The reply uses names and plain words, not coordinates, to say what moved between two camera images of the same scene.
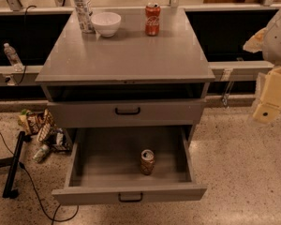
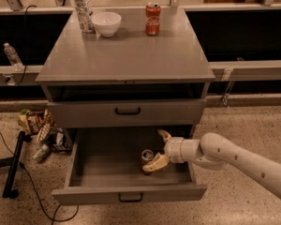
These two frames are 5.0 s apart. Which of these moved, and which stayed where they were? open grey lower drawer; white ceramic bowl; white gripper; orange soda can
Moved: white gripper
Stayed: orange soda can; white ceramic bowl; open grey lower drawer
